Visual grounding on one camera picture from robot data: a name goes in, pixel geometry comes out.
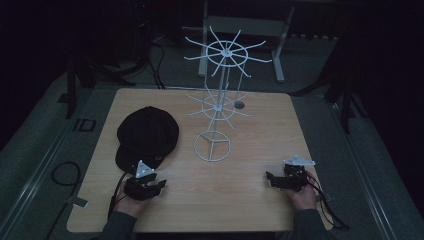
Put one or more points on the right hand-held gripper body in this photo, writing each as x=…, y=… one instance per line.
x=296, y=175

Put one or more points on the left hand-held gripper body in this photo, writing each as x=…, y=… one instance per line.
x=139, y=185

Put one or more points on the black cap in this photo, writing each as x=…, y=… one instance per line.
x=146, y=133

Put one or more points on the person's left hand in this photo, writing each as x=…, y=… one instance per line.
x=130, y=201

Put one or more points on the person's right hand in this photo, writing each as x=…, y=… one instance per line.
x=304, y=196

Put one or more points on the black metal stand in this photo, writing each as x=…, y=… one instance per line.
x=345, y=96
x=83, y=71

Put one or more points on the black rectangular floor bracket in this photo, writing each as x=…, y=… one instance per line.
x=85, y=125

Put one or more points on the white metal table frame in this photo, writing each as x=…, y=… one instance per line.
x=248, y=25

